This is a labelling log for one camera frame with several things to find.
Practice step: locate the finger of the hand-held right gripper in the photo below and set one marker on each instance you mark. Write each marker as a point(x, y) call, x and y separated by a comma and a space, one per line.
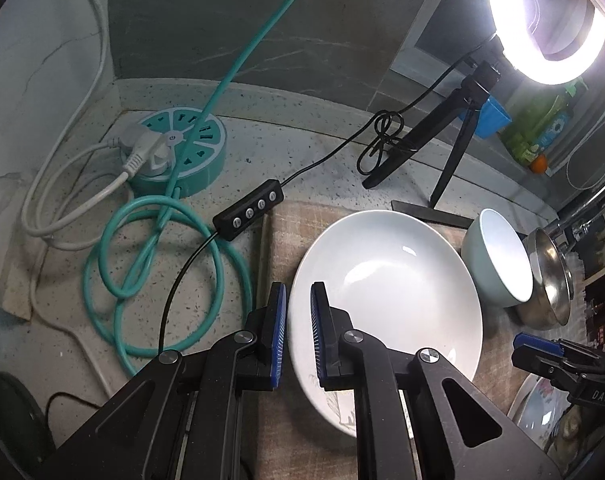
point(537, 347)

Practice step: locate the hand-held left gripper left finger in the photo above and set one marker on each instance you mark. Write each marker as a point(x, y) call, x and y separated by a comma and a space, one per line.
point(277, 335)

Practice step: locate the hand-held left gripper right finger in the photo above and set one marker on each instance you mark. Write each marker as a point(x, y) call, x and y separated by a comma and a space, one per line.
point(316, 330)

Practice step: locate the floral rimmed white plate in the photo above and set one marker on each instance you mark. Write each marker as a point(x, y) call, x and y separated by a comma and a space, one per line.
point(537, 410)

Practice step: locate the stainless steel bowl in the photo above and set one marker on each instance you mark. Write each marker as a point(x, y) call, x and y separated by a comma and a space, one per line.
point(552, 280)

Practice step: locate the plain white plate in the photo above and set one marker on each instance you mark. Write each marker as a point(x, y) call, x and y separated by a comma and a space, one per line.
point(392, 270)

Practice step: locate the light blue bowl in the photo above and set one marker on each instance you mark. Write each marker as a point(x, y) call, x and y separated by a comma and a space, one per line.
point(502, 255)

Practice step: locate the person's right hand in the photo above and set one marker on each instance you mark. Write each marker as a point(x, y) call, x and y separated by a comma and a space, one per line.
point(577, 430)

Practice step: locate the checked beige cloth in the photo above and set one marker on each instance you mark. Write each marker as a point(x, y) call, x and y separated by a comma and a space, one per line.
point(277, 240)

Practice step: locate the chrome faucet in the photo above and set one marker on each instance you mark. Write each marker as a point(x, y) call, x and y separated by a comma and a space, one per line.
point(592, 210)

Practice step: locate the metal strip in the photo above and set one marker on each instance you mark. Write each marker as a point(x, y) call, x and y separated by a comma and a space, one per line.
point(432, 215)

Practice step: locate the orange fruit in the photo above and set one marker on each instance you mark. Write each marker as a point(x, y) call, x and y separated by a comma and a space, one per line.
point(538, 162)

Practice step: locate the round teal power strip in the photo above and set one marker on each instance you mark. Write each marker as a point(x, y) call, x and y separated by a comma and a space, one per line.
point(207, 160)

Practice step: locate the green dish soap bottle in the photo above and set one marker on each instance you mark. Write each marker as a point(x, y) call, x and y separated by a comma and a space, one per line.
point(537, 125)

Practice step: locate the blue fluted container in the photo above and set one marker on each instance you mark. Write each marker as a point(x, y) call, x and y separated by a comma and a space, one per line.
point(492, 117)

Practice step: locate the grey power plug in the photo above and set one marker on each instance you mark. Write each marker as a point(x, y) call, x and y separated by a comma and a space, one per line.
point(127, 141)

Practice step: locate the black tripod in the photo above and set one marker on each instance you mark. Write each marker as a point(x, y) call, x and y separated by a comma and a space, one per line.
point(475, 85)

